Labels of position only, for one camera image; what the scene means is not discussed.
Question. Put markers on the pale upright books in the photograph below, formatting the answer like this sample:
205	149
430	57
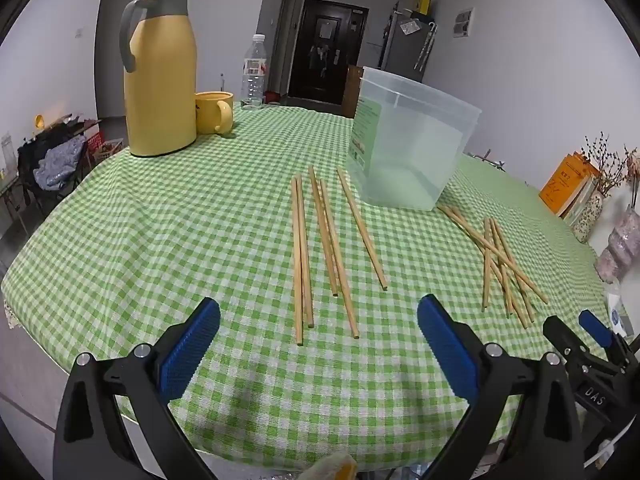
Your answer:
582	200

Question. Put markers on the pink mottled vase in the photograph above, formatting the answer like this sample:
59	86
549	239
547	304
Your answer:
622	245

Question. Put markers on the grey refrigerator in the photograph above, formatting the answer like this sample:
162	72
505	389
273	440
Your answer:
400	55

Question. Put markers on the folded white umbrella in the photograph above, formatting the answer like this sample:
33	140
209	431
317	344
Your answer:
425	50

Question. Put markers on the clear plastic water bottle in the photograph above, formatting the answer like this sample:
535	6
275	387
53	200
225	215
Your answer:
253	75

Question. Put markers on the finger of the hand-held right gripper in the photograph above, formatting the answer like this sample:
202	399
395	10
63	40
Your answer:
595	327
562	337

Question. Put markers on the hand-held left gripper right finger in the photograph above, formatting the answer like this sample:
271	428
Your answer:
447	350

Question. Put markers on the green checked tablecloth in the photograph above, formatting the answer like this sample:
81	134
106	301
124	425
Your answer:
200	240

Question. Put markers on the clear plastic container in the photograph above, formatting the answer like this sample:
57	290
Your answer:
415	150

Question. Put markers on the grey interior door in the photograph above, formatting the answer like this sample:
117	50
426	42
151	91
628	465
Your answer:
282	45

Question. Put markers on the dark entrance door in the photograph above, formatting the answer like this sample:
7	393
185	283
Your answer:
310	70

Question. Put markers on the red plastic basket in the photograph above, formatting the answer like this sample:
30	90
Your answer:
102	149

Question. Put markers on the dried pink flowers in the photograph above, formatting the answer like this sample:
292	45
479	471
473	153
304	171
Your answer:
632	162

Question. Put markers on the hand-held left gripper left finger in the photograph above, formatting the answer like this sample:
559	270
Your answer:
192	350

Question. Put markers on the black folding chair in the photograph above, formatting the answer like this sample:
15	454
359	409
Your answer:
30	160

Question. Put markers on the white packet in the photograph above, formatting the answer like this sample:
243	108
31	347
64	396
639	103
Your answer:
617	315

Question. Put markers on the dried berry branches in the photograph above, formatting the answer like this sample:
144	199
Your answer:
607	160

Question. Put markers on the yellow thermos jug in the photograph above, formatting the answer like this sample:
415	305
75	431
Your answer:
160	85

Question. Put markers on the orange book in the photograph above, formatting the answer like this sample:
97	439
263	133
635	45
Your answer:
565	185

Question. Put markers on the pale yellow object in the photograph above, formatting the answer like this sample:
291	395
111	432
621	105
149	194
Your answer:
330	467

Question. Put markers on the grey blue cloth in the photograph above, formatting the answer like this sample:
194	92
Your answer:
62	162

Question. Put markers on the brown wooden cabinet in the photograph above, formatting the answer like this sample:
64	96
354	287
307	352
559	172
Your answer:
351	90

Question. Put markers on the yellow box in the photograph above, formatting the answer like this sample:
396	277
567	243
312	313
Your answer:
424	2

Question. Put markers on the clear plastic pouch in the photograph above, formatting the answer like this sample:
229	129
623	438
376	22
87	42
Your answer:
410	27

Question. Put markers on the floral ceramic vase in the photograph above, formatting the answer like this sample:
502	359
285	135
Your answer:
587	217

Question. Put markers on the yellow mug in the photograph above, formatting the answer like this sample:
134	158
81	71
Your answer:
212	115

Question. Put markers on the small yellow lamp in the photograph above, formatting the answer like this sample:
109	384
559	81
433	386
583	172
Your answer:
39	121

